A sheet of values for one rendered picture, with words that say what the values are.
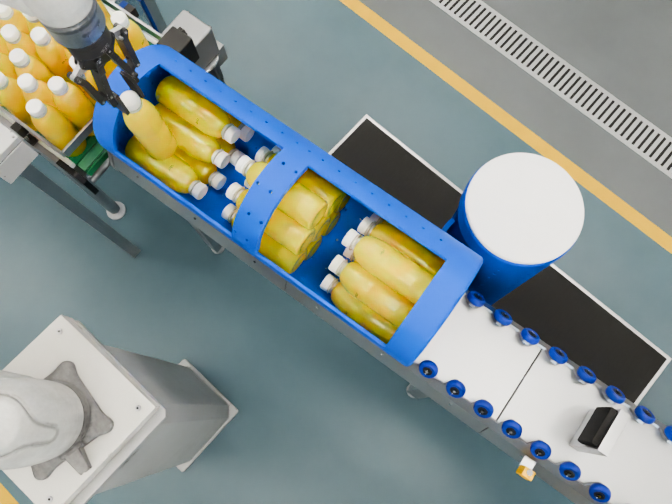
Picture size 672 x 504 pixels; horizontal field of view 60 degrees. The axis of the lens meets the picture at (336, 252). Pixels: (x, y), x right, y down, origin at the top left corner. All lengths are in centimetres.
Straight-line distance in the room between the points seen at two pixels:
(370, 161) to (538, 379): 124
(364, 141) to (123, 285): 115
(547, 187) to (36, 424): 117
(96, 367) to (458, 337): 83
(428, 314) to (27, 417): 73
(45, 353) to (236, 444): 111
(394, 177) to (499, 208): 100
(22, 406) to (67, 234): 160
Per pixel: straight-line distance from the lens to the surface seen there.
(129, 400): 137
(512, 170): 146
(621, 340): 243
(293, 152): 123
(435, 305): 113
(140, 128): 130
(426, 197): 235
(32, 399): 118
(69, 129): 164
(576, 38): 305
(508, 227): 141
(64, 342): 142
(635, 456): 156
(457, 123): 268
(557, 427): 149
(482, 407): 139
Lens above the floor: 233
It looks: 75 degrees down
